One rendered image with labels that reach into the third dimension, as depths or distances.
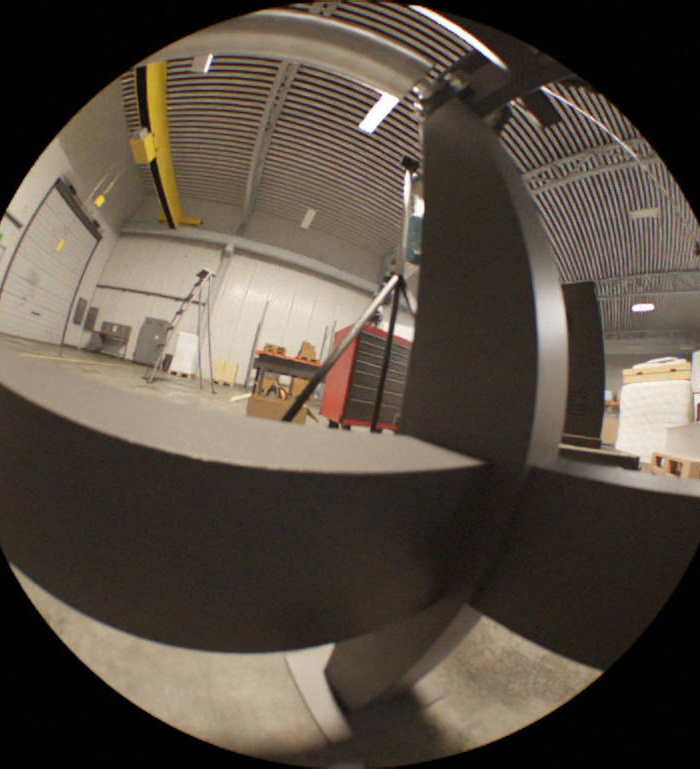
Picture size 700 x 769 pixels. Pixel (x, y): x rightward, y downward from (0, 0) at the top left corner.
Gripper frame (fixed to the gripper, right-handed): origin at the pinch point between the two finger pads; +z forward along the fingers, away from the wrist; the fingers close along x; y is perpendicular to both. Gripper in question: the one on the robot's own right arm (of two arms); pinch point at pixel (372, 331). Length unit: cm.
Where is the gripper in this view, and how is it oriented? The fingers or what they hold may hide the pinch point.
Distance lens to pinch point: 185.7
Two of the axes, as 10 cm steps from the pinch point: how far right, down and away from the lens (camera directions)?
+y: -6.5, -1.6, -7.5
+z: -1.8, 9.8, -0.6
